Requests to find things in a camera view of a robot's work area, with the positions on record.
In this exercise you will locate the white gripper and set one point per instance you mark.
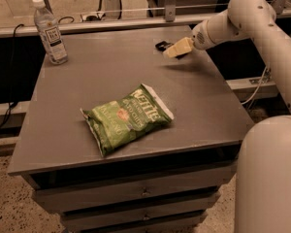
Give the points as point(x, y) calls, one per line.
point(202, 38)

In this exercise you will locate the black rxbar chocolate bar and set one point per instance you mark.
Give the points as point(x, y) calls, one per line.
point(162, 46)

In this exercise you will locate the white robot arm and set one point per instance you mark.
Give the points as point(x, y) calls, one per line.
point(263, 179)

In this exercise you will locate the clear plastic water bottle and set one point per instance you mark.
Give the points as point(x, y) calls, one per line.
point(49, 32)

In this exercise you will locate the white power strip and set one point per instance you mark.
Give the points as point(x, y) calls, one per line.
point(92, 17)

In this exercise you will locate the green kettle chips bag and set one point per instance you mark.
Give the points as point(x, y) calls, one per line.
point(120, 122)

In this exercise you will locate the grey drawer cabinet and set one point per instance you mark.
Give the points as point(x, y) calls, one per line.
point(162, 181)

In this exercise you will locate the metal guard rail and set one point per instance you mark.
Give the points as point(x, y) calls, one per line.
point(113, 25)

